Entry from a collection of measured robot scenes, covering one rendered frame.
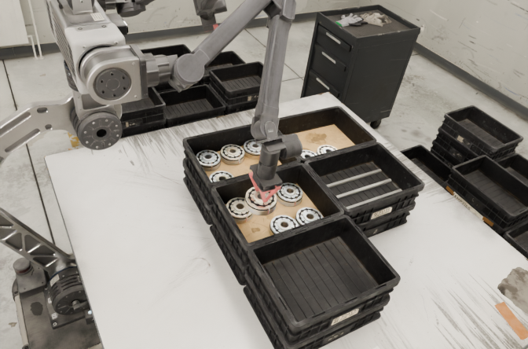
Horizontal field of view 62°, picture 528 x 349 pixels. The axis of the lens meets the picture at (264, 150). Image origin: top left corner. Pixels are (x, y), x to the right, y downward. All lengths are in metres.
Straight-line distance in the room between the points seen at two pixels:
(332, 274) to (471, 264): 0.65
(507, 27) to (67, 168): 3.96
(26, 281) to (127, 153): 0.70
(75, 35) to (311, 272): 1.01
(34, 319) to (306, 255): 1.20
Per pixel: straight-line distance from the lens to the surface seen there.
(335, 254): 1.61
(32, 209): 2.95
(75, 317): 2.13
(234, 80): 3.11
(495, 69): 4.87
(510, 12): 4.76
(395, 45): 3.33
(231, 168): 1.84
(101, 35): 1.22
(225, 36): 1.29
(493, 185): 2.82
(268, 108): 1.28
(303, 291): 1.49
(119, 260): 1.70
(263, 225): 1.63
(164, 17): 4.69
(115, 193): 1.93
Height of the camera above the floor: 2.04
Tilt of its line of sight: 39 degrees down
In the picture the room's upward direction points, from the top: 9 degrees clockwise
